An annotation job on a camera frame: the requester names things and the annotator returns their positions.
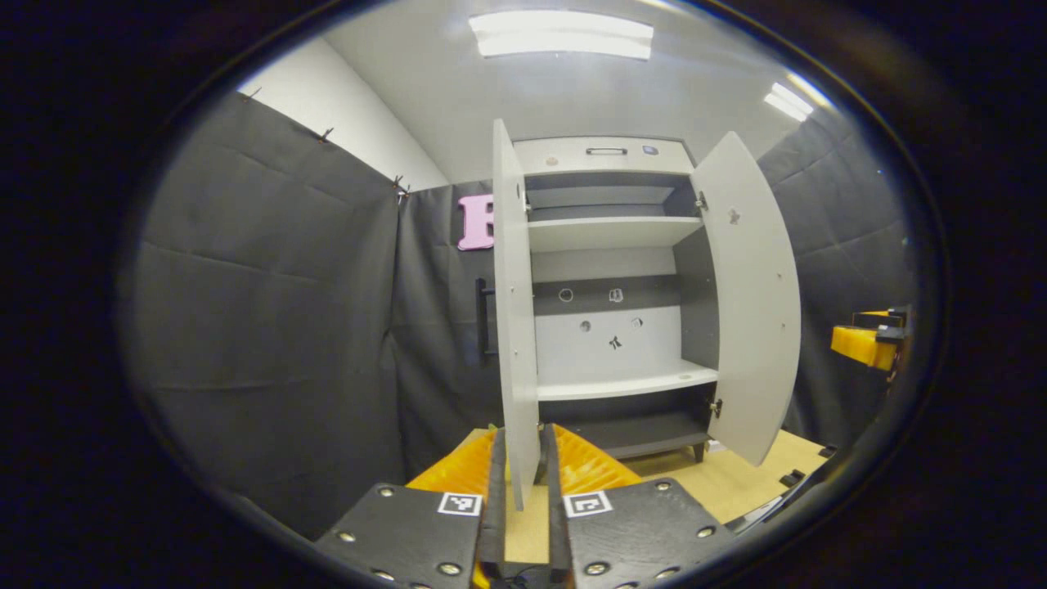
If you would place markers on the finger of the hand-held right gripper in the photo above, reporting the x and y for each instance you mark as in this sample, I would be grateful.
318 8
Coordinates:
887 317
863 345

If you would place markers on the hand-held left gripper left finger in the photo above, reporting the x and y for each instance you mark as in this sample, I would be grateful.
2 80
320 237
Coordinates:
494 523

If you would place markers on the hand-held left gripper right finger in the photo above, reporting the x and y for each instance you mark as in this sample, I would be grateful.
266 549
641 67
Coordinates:
557 523

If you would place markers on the grey shoe cabinet door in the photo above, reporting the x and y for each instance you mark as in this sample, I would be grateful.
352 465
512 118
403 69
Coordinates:
515 327
752 311

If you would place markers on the grey double-door shoe cabinet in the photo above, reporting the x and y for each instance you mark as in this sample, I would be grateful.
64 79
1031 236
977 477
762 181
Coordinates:
695 311

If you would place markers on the white cabinet shelf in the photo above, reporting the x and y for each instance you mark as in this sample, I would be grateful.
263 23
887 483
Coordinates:
622 383
605 233

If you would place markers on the grey cabinet drawer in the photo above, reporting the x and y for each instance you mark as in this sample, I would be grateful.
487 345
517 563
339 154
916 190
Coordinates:
564 159

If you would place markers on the small ceiling light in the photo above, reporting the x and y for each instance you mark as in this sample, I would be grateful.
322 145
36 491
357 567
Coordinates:
788 101

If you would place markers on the black backdrop cloth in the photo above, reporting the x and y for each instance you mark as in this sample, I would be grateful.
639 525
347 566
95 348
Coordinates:
270 327

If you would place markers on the large ceiling light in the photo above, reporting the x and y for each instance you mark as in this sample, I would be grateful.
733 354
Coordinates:
560 34

